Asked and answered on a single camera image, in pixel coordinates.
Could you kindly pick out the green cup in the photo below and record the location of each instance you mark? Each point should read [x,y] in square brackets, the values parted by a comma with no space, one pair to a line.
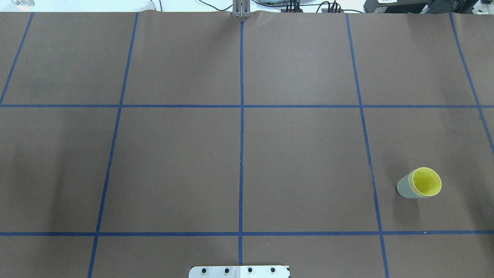
[406,187]

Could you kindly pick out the yellow cup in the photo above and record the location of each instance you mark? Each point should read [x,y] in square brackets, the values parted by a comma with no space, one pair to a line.
[425,182]

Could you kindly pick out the brown paper table cover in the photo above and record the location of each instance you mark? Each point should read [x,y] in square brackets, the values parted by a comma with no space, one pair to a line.
[140,145]

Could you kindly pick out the black box with label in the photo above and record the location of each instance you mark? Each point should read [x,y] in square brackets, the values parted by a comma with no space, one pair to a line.
[396,6]

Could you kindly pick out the aluminium frame post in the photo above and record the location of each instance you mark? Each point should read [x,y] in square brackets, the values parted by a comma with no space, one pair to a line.
[241,9]

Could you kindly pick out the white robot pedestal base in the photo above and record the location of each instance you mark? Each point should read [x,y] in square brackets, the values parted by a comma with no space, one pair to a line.
[253,271]

